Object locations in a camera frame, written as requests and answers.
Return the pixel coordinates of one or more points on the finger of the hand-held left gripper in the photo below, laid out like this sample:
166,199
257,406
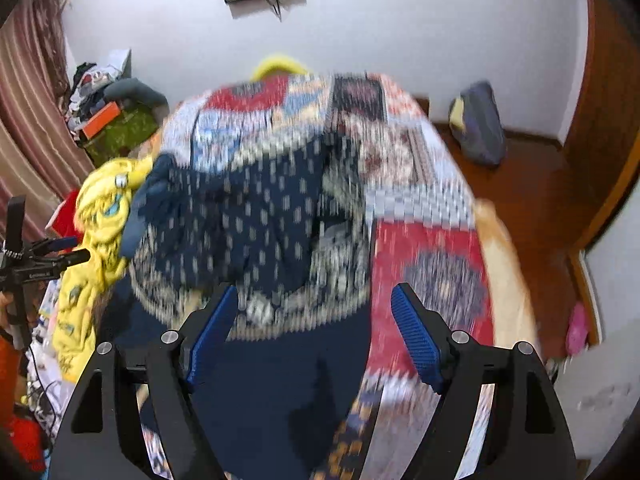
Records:
70,260
57,244

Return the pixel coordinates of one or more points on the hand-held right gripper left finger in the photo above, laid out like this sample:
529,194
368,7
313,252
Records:
215,332

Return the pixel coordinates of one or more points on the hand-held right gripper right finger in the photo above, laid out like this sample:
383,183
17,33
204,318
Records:
415,337

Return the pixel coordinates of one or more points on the navy patterned hooded garment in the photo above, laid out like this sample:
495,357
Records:
260,220

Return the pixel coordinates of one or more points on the yellow cartoon print garment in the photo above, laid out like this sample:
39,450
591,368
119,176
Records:
100,220

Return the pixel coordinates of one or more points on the patchwork printed bedspread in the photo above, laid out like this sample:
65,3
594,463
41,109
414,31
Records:
425,240

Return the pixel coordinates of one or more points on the peach blanket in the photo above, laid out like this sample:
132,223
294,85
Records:
510,270

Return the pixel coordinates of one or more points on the orange box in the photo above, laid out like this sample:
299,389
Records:
100,121

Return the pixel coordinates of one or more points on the green patterned cloth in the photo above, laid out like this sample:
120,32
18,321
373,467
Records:
125,132

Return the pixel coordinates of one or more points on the brown striped curtain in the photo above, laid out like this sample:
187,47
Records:
30,110

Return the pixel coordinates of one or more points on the pink slipper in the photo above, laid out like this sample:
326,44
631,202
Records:
576,330

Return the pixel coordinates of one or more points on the grey cushion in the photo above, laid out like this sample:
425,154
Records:
135,95

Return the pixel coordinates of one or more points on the pile of clutter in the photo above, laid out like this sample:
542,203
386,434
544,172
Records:
95,80

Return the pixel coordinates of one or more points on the grey and yellow backpack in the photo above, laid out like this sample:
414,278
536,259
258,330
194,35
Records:
482,125

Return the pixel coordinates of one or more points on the wooden door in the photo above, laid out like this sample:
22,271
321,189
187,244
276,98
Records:
607,110

